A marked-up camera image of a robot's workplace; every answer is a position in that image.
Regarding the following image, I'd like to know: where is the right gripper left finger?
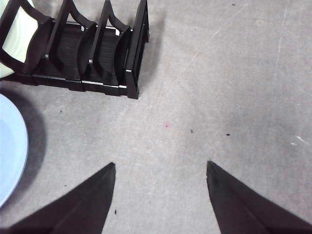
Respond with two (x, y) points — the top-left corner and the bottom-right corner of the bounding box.
(0, 162), (116, 234)

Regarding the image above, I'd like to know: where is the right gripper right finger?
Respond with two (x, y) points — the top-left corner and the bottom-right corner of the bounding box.
(206, 160), (312, 234)

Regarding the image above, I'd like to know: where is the blue plate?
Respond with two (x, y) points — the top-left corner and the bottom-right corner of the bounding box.
(0, 94), (30, 208)

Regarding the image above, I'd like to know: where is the green plate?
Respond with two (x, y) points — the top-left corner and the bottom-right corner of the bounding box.
(0, 0), (41, 80)

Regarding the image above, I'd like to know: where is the black plastic dish rack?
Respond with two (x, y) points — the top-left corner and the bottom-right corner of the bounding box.
(0, 0), (150, 99)

